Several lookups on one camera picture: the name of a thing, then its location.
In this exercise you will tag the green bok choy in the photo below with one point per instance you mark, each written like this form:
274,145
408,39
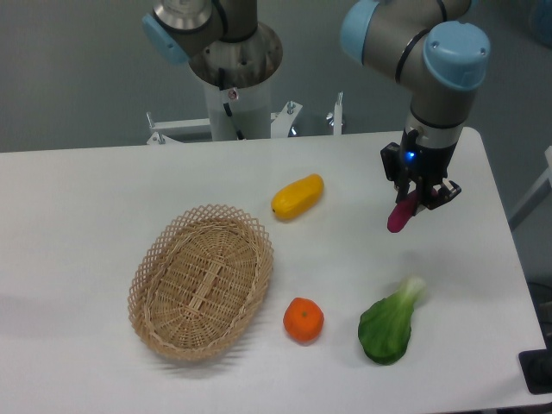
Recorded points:
384,330

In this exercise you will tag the yellow mango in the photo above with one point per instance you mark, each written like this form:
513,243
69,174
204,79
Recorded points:
296,198

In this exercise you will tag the blue object top right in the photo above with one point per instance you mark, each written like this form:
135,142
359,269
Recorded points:
539,21

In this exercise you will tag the orange tangerine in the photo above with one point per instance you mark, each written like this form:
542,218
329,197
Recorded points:
303,320

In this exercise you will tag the white metal frame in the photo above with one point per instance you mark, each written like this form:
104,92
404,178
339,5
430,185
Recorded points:
259,123

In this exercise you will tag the black device at table edge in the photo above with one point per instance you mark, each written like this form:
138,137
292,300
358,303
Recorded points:
536,368

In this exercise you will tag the white table leg right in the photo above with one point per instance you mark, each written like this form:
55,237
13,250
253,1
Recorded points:
534,196

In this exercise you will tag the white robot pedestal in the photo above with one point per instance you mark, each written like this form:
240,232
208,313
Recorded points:
239,71

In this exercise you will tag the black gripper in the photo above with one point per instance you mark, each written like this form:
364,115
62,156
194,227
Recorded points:
412,166

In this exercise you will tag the purple sweet potato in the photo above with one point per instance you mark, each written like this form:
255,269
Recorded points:
402,213

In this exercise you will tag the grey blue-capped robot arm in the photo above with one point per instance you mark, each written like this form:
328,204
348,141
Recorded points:
421,45

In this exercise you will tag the woven wicker basket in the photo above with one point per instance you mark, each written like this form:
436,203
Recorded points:
201,283

